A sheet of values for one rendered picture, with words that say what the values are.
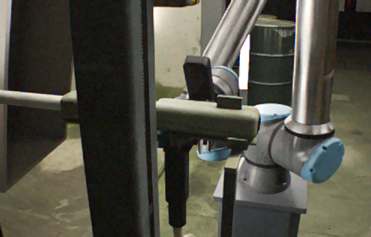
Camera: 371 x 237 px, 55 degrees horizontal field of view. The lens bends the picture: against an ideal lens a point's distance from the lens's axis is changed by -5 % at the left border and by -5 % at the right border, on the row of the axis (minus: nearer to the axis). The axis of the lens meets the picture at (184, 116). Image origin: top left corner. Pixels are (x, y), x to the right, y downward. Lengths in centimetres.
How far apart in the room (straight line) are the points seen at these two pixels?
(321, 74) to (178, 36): 250
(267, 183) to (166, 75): 242
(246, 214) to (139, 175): 95
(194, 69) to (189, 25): 275
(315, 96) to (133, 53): 79
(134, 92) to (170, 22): 313
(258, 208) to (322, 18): 63
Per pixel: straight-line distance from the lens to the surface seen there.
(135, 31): 32
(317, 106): 107
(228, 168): 48
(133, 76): 32
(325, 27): 102
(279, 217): 129
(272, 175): 128
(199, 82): 68
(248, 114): 51
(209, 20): 335
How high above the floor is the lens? 132
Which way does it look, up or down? 21 degrees down
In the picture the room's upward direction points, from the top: straight up
